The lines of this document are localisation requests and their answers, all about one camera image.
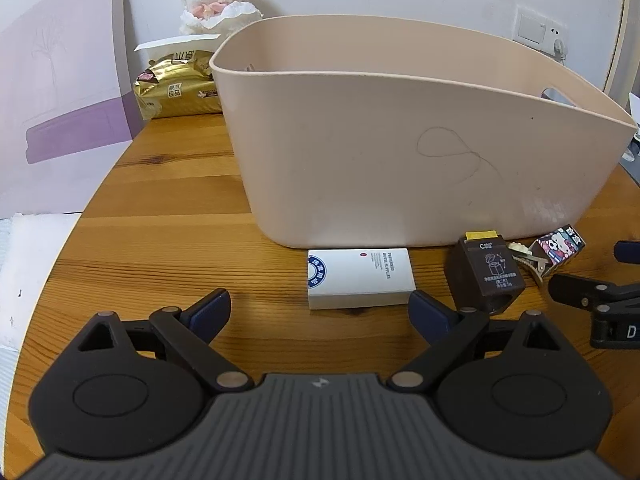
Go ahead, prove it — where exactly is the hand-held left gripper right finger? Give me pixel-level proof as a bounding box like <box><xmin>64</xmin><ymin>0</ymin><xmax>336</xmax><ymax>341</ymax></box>
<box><xmin>389</xmin><ymin>289</ymin><xmax>562</xmax><ymax>394</ymax></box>

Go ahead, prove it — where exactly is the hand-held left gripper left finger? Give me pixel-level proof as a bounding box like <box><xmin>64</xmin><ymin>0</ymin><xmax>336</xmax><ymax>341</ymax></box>
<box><xmin>74</xmin><ymin>288</ymin><xmax>255</xmax><ymax>394</ymax></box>

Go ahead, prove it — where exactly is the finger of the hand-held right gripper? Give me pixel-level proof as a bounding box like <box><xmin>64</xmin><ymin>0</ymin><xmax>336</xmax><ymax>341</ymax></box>
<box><xmin>614</xmin><ymin>240</ymin><xmax>640</xmax><ymax>264</ymax></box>
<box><xmin>548</xmin><ymin>273</ymin><xmax>640</xmax><ymax>312</ymax></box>

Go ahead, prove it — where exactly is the small white cardboard box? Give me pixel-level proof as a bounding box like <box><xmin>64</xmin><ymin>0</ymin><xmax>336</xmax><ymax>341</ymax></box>
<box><xmin>306</xmin><ymin>248</ymin><xmax>417</xmax><ymax>311</ymax></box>

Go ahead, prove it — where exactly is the beige plastic storage basket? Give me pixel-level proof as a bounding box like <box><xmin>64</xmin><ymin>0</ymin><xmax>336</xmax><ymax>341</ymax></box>
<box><xmin>209</xmin><ymin>15</ymin><xmax>639</xmax><ymax>250</ymax></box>

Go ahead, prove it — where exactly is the cartoon print small box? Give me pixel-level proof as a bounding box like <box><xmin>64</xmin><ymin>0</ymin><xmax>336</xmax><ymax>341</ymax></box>
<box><xmin>530</xmin><ymin>224</ymin><xmax>586</xmax><ymax>276</ymax></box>

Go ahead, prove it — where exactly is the beige hair clip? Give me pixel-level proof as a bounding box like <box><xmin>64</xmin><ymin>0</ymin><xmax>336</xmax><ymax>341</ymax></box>
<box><xmin>505</xmin><ymin>241</ymin><xmax>556</xmax><ymax>287</ymax></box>

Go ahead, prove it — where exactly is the dark brown small box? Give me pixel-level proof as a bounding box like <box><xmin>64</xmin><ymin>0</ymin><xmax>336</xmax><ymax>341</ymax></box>
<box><xmin>446</xmin><ymin>232</ymin><xmax>526</xmax><ymax>316</ymax></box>

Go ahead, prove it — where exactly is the gold tissue pack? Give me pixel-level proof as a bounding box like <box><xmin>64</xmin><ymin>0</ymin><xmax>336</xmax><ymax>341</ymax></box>
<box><xmin>133</xmin><ymin>50</ymin><xmax>224</xmax><ymax>120</ymax></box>

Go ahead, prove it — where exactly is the purple and white board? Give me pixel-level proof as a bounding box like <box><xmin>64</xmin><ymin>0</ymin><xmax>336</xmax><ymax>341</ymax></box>
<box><xmin>0</xmin><ymin>0</ymin><xmax>135</xmax><ymax>217</ymax></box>

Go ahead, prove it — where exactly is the white tissue sheet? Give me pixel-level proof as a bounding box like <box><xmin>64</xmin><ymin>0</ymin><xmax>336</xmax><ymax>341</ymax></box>
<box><xmin>133</xmin><ymin>33</ymin><xmax>221</xmax><ymax>54</ymax></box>

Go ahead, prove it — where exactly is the cream door frame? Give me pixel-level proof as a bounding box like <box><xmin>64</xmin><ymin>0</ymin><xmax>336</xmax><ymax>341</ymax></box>
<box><xmin>602</xmin><ymin>0</ymin><xmax>640</xmax><ymax>98</ymax></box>

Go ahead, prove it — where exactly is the white wall switch socket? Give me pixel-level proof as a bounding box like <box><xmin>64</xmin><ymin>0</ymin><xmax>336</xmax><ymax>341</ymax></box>
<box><xmin>514</xmin><ymin>5</ymin><xmax>569</xmax><ymax>51</ymax></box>

